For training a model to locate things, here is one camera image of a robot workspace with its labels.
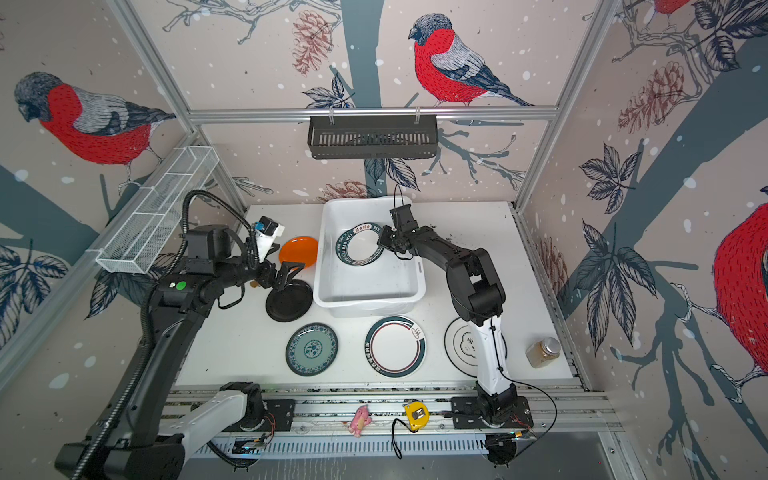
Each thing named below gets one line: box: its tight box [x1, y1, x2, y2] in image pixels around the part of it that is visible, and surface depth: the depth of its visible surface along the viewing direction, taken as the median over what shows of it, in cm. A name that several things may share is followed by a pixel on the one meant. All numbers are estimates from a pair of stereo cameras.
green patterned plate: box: [285, 322, 339, 377], surface depth 86 cm
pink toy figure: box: [348, 404, 373, 438], surface depth 72 cm
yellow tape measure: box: [404, 401, 430, 432], surface depth 74 cm
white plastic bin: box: [313, 196, 426, 318], surface depth 100 cm
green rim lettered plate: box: [335, 222, 384, 266], surface depth 108 cm
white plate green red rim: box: [364, 316, 427, 379], surface depth 86 cm
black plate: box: [266, 279, 313, 323], surface depth 94 cm
